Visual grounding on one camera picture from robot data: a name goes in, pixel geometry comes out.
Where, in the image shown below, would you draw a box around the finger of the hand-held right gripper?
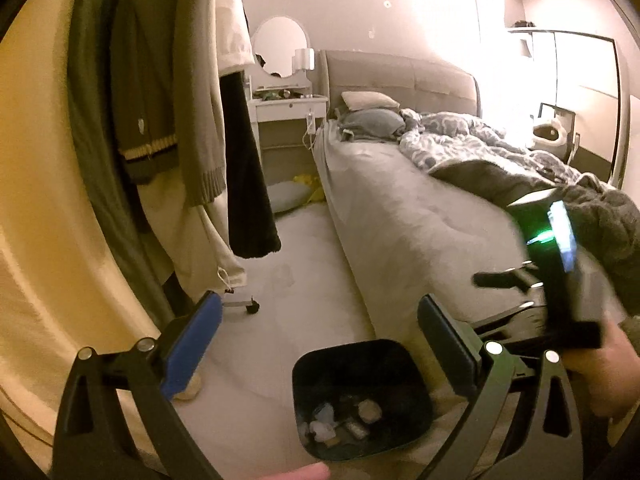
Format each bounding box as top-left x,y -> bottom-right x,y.
472,266 -> 538,291
472,307 -> 548,346

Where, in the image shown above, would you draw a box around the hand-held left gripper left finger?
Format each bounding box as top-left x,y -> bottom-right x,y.
50,290 -> 223,480

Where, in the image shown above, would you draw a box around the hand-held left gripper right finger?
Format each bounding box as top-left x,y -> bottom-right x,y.
417,294 -> 586,480

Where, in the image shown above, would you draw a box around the black trash bin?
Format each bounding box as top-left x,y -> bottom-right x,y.
291,339 -> 435,461

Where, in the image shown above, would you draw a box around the person's right hand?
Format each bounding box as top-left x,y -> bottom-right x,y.
567,320 -> 640,418

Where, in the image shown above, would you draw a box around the person's left hand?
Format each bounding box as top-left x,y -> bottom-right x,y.
260,462 -> 331,480

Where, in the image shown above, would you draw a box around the round beige disc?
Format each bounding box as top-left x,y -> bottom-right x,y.
172,372 -> 203,401

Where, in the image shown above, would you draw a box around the dark grey fleece blanket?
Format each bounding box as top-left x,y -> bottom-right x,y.
430,160 -> 640,306

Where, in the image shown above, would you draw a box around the beige coat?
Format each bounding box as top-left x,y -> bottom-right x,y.
140,180 -> 248,293

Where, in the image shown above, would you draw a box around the patterned grey duvet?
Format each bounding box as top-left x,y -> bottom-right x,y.
398,108 -> 601,186

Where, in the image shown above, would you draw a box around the white pet bed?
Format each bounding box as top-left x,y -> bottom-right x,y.
532,115 -> 568,143

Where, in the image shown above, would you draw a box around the grey cushioned stool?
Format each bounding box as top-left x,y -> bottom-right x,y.
265,180 -> 306,212

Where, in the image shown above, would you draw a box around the black garment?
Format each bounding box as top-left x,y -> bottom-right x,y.
220,67 -> 282,259

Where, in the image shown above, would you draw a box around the yellow curtain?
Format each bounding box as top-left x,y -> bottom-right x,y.
0,0 -> 171,461

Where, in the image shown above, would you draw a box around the white wardrobe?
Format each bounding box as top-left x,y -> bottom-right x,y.
510,30 -> 633,191

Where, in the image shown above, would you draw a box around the yellow bag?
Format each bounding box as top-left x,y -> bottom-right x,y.
292,172 -> 326,203

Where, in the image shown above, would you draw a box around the grey pillow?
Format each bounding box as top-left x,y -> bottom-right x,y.
337,108 -> 405,138

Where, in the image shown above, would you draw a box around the cream pillow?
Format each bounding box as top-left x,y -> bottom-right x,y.
341,91 -> 401,111

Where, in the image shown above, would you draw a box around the grey padded headboard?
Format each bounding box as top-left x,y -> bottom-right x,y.
317,49 -> 481,116

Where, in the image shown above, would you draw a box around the hanging clothes on rack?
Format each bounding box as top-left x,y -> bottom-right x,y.
65,0 -> 176,321

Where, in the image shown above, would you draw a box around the olive knit sweater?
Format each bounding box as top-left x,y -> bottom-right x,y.
172,0 -> 228,207

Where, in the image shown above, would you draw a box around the white dressing table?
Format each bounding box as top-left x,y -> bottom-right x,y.
247,16 -> 329,161

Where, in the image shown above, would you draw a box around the dark olive striped-hem jacket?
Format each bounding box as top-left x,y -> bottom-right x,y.
110,0 -> 181,186

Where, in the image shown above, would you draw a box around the round mirror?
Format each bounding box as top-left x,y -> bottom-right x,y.
252,16 -> 311,79

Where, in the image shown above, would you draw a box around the white shirt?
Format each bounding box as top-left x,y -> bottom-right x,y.
212,0 -> 256,77

